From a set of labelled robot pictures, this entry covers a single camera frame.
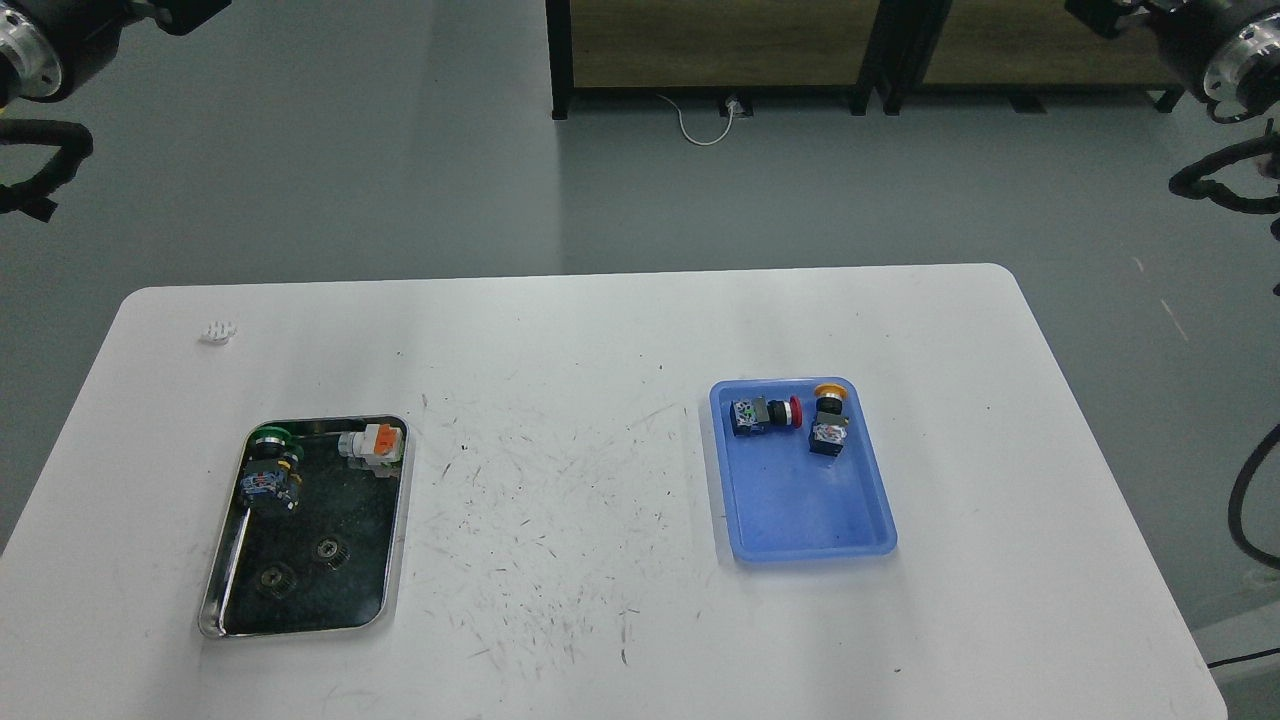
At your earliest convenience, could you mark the black gear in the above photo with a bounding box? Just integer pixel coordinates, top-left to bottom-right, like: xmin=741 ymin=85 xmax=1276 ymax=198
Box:
xmin=312 ymin=536 xmax=349 ymax=570
xmin=259 ymin=562 xmax=297 ymax=598

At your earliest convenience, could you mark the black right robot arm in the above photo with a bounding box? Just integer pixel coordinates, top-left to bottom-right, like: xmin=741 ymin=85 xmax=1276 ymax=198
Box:
xmin=1065 ymin=1 xmax=1279 ymax=217

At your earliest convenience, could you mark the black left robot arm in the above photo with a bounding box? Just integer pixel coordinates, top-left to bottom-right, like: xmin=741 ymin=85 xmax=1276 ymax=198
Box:
xmin=1 ymin=1 xmax=230 ymax=222

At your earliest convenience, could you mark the blue plastic tray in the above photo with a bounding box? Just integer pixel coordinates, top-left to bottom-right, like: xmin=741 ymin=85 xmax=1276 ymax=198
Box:
xmin=709 ymin=375 xmax=899 ymax=564

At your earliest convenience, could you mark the silver metal tray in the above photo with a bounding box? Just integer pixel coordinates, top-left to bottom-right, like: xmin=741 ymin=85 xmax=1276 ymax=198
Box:
xmin=196 ymin=415 xmax=412 ymax=639

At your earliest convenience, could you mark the small white plastic piece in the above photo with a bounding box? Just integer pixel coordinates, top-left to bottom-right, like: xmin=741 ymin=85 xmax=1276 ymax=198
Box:
xmin=198 ymin=322 xmax=238 ymax=347

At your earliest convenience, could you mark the red push button switch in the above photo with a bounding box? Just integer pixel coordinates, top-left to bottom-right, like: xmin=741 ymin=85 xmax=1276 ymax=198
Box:
xmin=728 ymin=396 xmax=803 ymax=436

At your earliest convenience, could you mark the yellow push button switch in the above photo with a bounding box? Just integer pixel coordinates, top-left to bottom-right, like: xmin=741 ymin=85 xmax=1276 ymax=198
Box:
xmin=808 ymin=383 xmax=850 ymax=457

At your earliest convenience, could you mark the white cable on floor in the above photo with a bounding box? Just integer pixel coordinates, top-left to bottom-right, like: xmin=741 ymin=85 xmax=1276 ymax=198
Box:
xmin=657 ymin=94 xmax=753 ymax=149

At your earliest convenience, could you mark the orange white switch module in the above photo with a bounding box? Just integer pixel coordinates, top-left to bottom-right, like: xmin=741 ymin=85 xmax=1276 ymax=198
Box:
xmin=337 ymin=423 xmax=404 ymax=478

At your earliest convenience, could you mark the left wooden cabinet black frame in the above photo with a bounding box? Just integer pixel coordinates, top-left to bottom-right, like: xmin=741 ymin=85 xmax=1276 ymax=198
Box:
xmin=545 ymin=1 xmax=899 ymax=120

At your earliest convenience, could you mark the wooden cabinet black frame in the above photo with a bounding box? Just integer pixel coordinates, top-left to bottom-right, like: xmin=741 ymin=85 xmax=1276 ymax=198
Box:
xmin=545 ymin=1 xmax=899 ymax=120
xmin=876 ymin=1 xmax=1185 ymax=115

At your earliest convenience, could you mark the green push button switch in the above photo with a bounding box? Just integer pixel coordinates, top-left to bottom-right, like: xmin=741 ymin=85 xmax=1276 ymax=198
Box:
xmin=236 ymin=425 xmax=305 ymax=518

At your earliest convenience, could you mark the right wooden cabinet black frame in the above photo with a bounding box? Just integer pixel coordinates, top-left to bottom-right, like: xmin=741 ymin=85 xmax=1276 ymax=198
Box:
xmin=876 ymin=1 xmax=1185 ymax=115

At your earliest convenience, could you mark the black cable right edge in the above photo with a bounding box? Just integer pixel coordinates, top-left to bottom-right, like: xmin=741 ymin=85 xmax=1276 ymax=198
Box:
xmin=1228 ymin=424 xmax=1280 ymax=573

